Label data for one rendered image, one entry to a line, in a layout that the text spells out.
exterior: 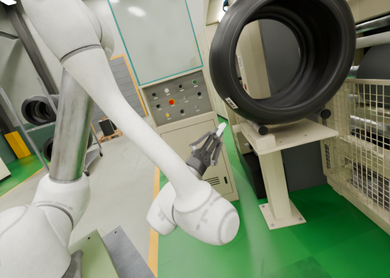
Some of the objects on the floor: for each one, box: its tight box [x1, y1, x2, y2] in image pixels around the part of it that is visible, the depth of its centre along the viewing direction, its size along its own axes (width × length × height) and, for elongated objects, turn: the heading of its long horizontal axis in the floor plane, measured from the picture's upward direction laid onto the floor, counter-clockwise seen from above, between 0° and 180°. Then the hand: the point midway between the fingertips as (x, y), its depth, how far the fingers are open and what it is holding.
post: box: [222, 0, 292, 220], centre depth 116 cm, size 13×13×250 cm
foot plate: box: [259, 198, 306, 230], centre depth 150 cm, size 27×27×2 cm
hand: (219, 130), depth 74 cm, fingers closed
